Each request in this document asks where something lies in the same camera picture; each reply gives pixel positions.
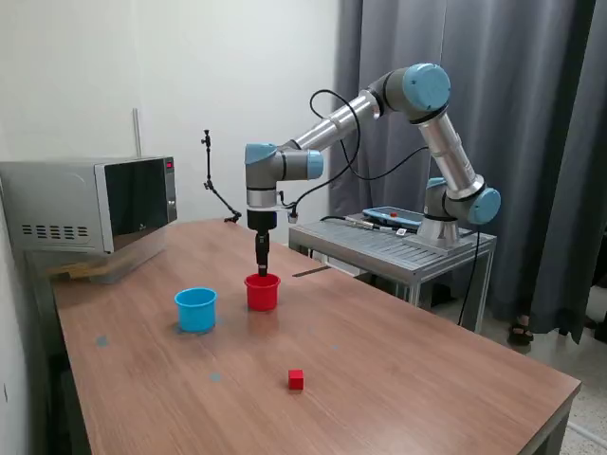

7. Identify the blue plastic cup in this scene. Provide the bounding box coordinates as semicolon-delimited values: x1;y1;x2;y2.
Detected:
174;286;219;332

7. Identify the black base power cable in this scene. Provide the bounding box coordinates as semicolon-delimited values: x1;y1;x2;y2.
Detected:
457;225;483;328

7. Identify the grey curtain panel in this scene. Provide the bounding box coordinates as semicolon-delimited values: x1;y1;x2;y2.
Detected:
429;0;599;345
330;0;447;224

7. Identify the black pendant cable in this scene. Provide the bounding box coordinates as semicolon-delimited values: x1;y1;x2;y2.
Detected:
320;215;399;232

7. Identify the foot in black sandal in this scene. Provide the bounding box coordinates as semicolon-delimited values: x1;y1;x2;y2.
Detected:
506;315;535;345

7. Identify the grey metal robot stand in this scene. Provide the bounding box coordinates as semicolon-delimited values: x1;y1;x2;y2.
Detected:
287;218;498;333

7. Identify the wooden boards stack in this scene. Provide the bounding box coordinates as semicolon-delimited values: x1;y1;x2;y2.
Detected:
46;263;113;282

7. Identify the silver microwave oven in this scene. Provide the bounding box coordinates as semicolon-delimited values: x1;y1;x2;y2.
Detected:
0;155;179;255

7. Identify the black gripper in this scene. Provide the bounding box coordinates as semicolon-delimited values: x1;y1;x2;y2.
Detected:
246;209;279;277

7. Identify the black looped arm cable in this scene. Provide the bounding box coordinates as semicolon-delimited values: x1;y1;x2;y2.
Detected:
279;88;431;215

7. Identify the robot teach pendant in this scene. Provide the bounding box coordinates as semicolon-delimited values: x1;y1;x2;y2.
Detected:
362;205;423;228

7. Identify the red plastic cup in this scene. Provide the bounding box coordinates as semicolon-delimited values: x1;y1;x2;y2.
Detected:
244;272;282;313

